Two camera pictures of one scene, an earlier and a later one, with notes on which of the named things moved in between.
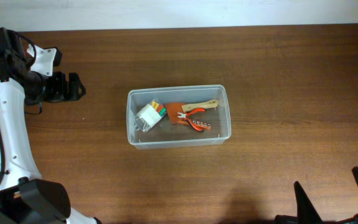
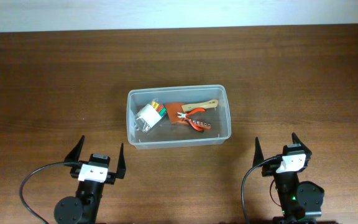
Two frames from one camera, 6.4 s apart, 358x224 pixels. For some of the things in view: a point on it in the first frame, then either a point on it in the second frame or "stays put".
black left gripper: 61,93 → 120,173
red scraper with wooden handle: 172,109 stays put
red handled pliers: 184,116 stays put
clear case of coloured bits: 150,115 stays put
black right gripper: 306,212 → 307,153
